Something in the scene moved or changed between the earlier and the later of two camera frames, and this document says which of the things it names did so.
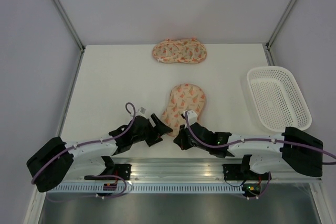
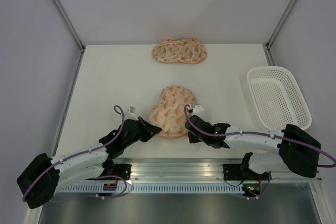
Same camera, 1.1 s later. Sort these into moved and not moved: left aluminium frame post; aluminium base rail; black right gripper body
Moved: black right gripper body
Not moved: aluminium base rail; left aluminium frame post
